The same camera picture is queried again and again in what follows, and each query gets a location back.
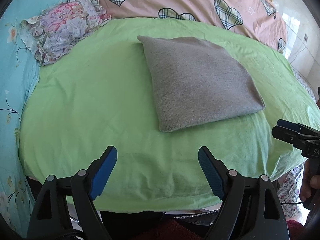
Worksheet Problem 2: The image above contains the pink heart-pattern quilt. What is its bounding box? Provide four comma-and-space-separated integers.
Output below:
99, 0, 287, 53

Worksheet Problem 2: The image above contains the beige knit sweater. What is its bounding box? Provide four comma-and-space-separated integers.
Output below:
137, 36, 265, 132

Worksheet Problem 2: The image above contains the purple floral pillow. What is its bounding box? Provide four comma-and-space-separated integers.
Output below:
20, 0, 111, 66

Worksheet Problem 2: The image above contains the light blue floral blanket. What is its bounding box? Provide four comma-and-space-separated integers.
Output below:
1, 0, 65, 237

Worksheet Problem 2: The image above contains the person's right hand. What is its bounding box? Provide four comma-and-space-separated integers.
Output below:
299, 160, 311, 202

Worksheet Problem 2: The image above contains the green bed sheet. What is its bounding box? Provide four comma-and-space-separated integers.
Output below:
19, 18, 319, 213

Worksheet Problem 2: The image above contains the white wall socket with cable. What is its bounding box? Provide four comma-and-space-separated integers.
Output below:
285, 32, 308, 64

